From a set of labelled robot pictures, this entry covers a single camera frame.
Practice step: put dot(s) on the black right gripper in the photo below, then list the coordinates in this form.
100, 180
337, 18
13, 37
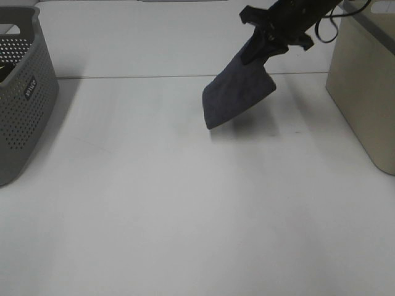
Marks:
284, 23

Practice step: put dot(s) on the dark grey towel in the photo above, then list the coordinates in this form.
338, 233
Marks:
237, 88

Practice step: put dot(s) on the beige plastic storage bin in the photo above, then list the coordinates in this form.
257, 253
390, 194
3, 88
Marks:
361, 80

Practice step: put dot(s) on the grey perforated plastic basket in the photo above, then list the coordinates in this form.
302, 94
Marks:
29, 88

